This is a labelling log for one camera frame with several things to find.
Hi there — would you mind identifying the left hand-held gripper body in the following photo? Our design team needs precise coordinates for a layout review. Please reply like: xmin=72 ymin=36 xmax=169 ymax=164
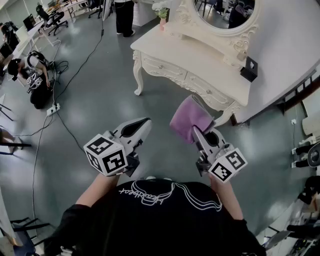
xmin=83 ymin=129 xmax=144 ymax=178

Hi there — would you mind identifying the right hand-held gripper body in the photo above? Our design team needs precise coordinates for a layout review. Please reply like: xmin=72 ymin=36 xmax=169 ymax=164
xmin=195 ymin=143 xmax=248 ymax=185

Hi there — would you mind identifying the purple cloth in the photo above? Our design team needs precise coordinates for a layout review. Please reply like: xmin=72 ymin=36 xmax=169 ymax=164
xmin=169 ymin=94 xmax=216 ymax=145

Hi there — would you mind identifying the person's left forearm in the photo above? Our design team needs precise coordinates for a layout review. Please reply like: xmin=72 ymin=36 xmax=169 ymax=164
xmin=74 ymin=172 xmax=121 ymax=208

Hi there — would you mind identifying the person's right forearm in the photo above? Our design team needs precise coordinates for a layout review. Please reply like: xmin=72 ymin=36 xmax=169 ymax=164
xmin=208 ymin=173 xmax=245 ymax=221

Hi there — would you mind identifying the cream dressing table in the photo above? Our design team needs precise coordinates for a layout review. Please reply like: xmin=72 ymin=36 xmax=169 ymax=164
xmin=130 ymin=23 xmax=252 ymax=128

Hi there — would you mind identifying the black tissue box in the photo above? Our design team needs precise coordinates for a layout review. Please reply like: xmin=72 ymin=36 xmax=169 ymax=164
xmin=239 ymin=56 xmax=259 ymax=83

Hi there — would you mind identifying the white power strip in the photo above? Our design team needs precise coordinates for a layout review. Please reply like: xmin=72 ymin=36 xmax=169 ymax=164
xmin=46 ymin=102 xmax=61 ymax=117

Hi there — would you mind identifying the person's black printed shirt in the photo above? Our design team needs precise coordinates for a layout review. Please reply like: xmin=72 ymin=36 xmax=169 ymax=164
xmin=43 ymin=178 xmax=267 ymax=256

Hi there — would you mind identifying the glass perfume bottle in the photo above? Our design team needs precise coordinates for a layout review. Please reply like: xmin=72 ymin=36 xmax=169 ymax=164
xmin=236 ymin=49 xmax=249 ymax=62

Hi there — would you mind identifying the black metal chair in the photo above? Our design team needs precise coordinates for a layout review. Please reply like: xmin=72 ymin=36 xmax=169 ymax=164
xmin=9 ymin=217 xmax=51 ymax=251

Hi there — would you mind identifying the pink vase with white flowers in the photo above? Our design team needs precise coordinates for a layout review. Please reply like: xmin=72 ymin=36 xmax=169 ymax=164
xmin=152 ymin=0 xmax=173 ymax=32

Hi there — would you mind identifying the cream ornate oval mirror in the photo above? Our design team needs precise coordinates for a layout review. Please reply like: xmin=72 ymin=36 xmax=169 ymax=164
xmin=164 ymin=0 xmax=262 ymax=70

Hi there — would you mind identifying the black office chair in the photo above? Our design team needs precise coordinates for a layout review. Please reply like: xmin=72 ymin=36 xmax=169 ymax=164
xmin=36 ymin=3 xmax=69 ymax=36

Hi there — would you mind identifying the white desk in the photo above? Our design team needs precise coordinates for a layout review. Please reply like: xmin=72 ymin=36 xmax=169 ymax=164
xmin=11 ymin=18 xmax=55 ymax=62

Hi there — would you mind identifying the black monitor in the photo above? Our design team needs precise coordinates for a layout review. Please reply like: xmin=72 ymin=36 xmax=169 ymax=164
xmin=22 ymin=14 xmax=36 ymax=31

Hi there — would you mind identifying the black floor cable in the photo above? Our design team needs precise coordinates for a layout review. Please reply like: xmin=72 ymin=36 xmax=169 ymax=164
xmin=53 ymin=0 xmax=106 ymax=105

